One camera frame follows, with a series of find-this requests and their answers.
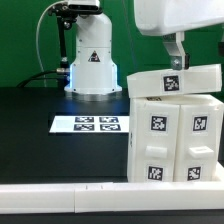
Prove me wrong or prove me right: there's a black cable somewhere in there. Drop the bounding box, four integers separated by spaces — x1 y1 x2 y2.
15 69 68 89

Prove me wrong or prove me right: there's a white front fence rail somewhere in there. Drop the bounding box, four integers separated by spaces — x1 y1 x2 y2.
0 182 224 214

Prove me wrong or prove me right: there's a white cabinet box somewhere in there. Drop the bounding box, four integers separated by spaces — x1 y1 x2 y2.
127 95 224 182

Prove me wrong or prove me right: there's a white door panel with knob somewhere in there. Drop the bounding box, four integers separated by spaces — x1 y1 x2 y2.
133 103 179 182

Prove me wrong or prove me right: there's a white flat top panel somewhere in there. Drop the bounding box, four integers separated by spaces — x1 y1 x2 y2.
49 115 129 133

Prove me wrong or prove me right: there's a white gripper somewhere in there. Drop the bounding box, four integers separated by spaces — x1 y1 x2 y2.
133 0 224 70

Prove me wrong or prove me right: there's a small white block part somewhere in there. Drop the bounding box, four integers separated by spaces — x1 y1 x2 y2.
127 64 222 98

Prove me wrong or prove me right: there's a black camera stand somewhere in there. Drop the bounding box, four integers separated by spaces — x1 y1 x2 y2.
48 1 77 73

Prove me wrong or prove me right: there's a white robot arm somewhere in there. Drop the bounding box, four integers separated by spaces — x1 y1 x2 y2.
65 0 224 98

